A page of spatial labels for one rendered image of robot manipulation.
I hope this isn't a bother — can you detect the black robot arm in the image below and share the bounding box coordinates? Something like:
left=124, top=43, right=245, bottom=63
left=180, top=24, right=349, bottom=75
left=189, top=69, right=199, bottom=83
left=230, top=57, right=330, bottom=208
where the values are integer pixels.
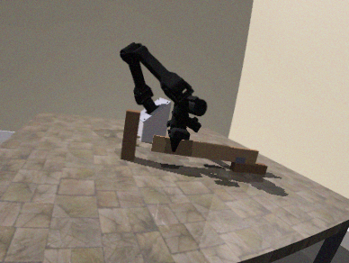
left=120, top=42, right=208, bottom=132

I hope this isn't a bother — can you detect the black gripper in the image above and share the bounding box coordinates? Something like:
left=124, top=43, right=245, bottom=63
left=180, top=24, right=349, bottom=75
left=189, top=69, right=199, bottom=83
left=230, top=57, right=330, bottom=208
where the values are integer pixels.
left=166, top=109, right=191, bottom=152

